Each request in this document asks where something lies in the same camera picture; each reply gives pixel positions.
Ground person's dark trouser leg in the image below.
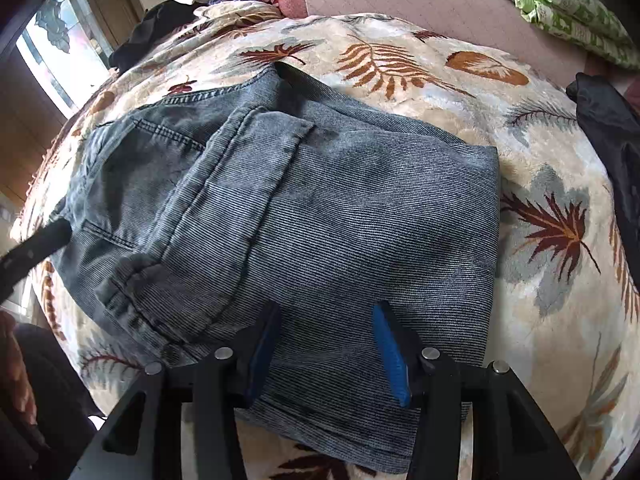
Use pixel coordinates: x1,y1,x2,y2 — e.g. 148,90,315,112
0,322,106,480

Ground green and white quilt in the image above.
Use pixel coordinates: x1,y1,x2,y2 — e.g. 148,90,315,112
505,0,640,71

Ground grey-blue denim pants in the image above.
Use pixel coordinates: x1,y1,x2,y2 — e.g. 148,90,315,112
50,62,502,476

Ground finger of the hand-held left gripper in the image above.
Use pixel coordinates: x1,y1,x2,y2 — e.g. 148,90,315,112
0,219,72,283

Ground black cloth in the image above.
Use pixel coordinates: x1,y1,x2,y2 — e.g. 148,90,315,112
109,0,201,74

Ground black jacket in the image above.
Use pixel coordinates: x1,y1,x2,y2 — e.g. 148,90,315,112
566,72,640,286

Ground window with wooden frame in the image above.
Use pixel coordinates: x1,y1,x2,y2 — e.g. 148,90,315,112
17,0,114,114

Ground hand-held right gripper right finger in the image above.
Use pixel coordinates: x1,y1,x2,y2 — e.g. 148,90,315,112
372,300,582,480

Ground leaf-print fleece blanket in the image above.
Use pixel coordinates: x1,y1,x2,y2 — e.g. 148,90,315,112
10,0,640,480

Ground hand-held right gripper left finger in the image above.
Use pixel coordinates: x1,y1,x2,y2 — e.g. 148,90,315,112
67,302,282,480

